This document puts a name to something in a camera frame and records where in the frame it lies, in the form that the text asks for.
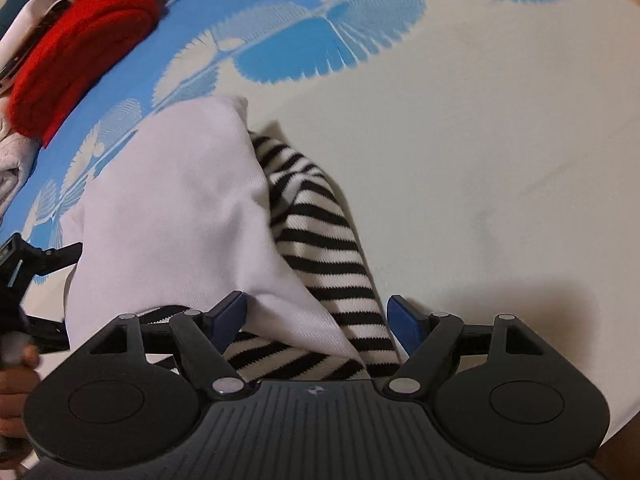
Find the cream folded cloth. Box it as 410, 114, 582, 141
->
0, 0, 81, 92

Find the red folded blanket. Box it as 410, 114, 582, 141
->
9, 0, 162, 150

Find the blue white patterned bed sheet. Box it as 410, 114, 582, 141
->
0, 0, 640, 471

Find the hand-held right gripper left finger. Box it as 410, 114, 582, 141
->
88, 291, 250, 401

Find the person's left hand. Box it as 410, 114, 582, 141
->
0, 344, 42, 463

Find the black white striped hoodie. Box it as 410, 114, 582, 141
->
62, 94, 404, 382

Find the white fluffy folded blanket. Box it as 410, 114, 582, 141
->
0, 108, 43, 222

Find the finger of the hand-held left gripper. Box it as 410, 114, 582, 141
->
22, 314, 70, 355
30, 242, 84, 277

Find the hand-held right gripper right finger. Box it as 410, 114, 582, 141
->
372, 295, 550, 401

